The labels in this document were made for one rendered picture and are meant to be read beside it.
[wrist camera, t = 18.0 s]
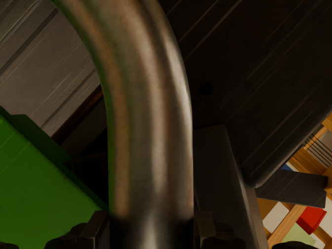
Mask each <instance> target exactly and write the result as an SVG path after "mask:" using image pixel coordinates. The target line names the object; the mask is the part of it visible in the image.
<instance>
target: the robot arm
mask: <svg viewBox="0 0 332 249"><path fill-rule="evenodd" d="M0 249H19V246H18V245H15V244H10V243H4V242H0ZM44 249H110V218H109V210H96V211H95V212H94V214H93V215H92V217H91V218H90V220H89V221H88V223H80V224H78V225H76V226H73V227H72V229H71V230H70V232H69V233H68V234H67V235H63V236H60V237H59V238H55V239H52V240H50V241H48V242H47V243H46V244H45V247H44ZM193 249H247V245H246V242H245V241H244V240H243V239H240V238H237V237H235V234H234V232H233V229H232V227H231V226H230V225H228V224H226V223H224V222H213V219H212V215H211V212H210V210H194V217H193ZM272 249H319V248H316V247H314V246H311V245H308V244H305V243H303V242H299V241H288V242H286V243H278V244H275V245H273V246H272Z"/></svg>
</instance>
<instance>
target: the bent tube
mask: <svg viewBox="0 0 332 249"><path fill-rule="evenodd" d="M48 1H49V2H50V3H51V4H52V5H54V6H55V7H56V8H57V9H58V10H59V11H60V12H61V14H62V15H63V16H64V17H65V18H66V19H67V20H68V22H69V23H70V24H71V25H72V27H73V28H74V29H75V31H76V32H77V34H78V35H79V37H80V38H81V40H82V42H83V43H84V45H85V47H86V49H87V51H88V53H89V55H90V57H91V59H92V61H93V63H94V66H95V68H96V71H97V74H98V77H99V80H100V84H101V87H102V91H103V96H104V101H105V107H106V116H107V139H108V185H109V218H110V249H193V217H194V189H193V121H192V105H191V95H190V89H189V84H188V78H187V74H186V69H185V65H184V62H183V58H182V55H181V51H180V48H179V45H178V43H177V40H176V37H175V34H174V32H173V30H172V27H171V25H170V23H169V20H168V18H167V16H166V14H165V12H164V10H163V8H162V6H161V5H160V3H159V1H158V0H48Z"/></svg>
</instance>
